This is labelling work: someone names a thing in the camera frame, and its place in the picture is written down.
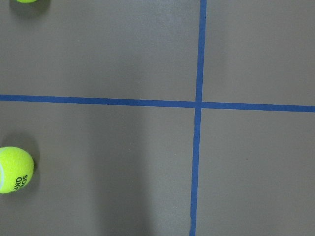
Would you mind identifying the yellow tennis ball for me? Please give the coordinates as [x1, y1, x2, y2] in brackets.
[17, 0, 37, 3]
[0, 147, 34, 194]

